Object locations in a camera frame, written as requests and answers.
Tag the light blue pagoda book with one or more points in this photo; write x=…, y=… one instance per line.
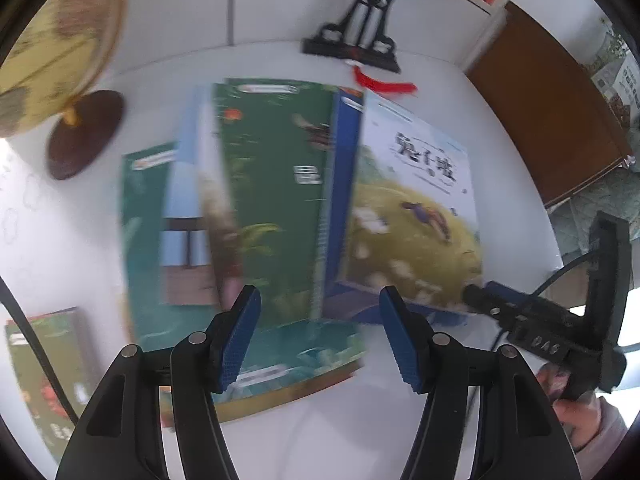
x=185, y=220

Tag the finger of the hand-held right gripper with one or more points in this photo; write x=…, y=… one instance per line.
x=500, y=302

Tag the person's right hand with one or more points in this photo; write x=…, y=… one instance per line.
x=575, y=420

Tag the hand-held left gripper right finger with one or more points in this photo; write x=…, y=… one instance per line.
x=405, y=340

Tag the yellow desk globe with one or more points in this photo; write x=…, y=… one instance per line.
x=60, y=35

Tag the meadow cover book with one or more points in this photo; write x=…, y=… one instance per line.
x=415, y=210

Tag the red flower fan ornament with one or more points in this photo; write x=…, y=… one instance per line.
x=350, y=52

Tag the brown wooden cabinet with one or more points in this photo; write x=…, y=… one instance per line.
x=550, y=110

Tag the person's right forearm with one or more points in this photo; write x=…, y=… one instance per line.
x=612, y=425

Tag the green print poster board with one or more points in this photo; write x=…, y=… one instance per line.
x=620, y=90

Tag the green leafy plant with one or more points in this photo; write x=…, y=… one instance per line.
x=612, y=40

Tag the large teal tulip book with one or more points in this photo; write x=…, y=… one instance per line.
x=145, y=270

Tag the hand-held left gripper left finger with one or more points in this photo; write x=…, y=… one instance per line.
x=240, y=340

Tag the blue cover book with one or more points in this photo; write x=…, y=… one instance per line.
x=342, y=185

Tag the red tassel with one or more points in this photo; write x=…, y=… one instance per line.
x=380, y=85

